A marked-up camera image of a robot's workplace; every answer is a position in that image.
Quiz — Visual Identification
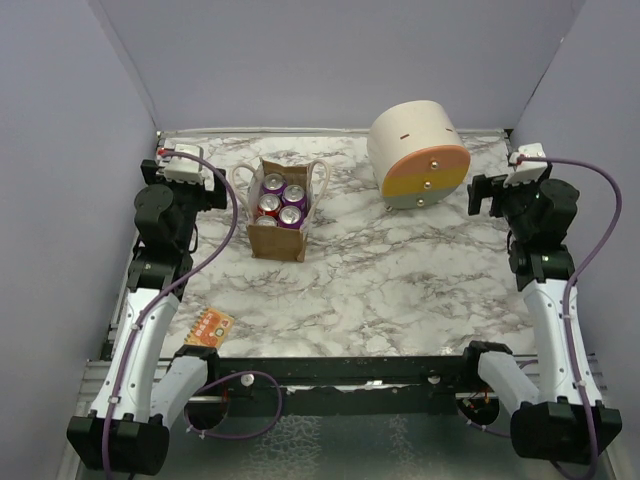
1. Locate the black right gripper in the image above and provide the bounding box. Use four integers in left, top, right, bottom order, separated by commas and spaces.
469, 173, 549, 239

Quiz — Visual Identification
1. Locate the purple Fanta can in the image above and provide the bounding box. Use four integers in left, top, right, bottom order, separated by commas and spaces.
278, 206, 305, 230
257, 193, 282, 218

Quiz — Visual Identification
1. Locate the red coke can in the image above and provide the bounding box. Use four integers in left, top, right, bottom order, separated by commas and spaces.
255, 215, 278, 227
281, 184, 307, 213

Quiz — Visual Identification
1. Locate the red Coke can front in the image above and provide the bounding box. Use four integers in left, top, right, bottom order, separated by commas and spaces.
255, 215, 278, 227

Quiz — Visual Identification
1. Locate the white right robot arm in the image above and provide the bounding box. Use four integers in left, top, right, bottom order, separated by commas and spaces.
459, 175, 622, 465

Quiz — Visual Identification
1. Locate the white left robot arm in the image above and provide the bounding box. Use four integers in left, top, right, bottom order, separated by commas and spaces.
67, 154, 239, 478

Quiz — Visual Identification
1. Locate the cream three-drawer round cabinet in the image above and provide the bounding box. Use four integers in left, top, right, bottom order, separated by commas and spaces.
367, 100, 471, 210

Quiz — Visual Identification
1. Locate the orange snack packet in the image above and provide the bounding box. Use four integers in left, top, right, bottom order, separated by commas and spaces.
184, 308, 234, 348

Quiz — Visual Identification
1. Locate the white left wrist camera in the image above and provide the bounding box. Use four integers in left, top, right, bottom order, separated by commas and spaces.
157, 144, 205, 185

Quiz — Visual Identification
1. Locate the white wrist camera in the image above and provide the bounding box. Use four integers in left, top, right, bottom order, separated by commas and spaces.
157, 144, 205, 185
503, 143, 548, 187

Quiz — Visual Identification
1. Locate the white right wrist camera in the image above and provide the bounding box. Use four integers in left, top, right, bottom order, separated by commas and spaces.
503, 143, 548, 187

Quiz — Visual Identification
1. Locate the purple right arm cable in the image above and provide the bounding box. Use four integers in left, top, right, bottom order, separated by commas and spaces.
459, 155, 624, 480

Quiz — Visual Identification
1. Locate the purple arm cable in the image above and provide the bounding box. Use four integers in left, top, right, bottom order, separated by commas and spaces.
459, 155, 624, 480
102, 152, 283, 474

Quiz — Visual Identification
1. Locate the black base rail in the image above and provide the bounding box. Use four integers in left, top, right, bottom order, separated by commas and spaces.
169, 341, 546, 417

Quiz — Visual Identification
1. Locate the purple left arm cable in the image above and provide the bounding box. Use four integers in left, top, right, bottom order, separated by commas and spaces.
102, 152, 283, 474

